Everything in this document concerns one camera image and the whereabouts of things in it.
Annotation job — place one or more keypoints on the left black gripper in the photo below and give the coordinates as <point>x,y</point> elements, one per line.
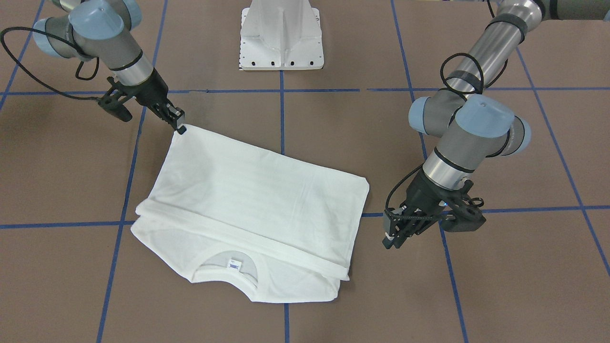
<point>425,192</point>

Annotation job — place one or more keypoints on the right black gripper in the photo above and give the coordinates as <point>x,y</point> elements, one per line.
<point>151,92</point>

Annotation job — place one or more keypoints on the white long-sleeve printed shirt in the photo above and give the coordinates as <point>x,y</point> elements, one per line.
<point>279,229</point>

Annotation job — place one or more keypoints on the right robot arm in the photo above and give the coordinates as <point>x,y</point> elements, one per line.
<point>102,29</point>

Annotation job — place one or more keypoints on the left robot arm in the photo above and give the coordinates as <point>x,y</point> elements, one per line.
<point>471,126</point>

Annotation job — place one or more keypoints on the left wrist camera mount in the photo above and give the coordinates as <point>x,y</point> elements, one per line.
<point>465,213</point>

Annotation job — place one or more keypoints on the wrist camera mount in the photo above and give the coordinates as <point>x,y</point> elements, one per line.
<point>114,99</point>
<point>465,213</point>

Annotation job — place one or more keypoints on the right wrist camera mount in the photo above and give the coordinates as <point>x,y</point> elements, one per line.
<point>114,99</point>

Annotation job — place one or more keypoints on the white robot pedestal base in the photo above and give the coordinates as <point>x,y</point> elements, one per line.
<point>281,35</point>

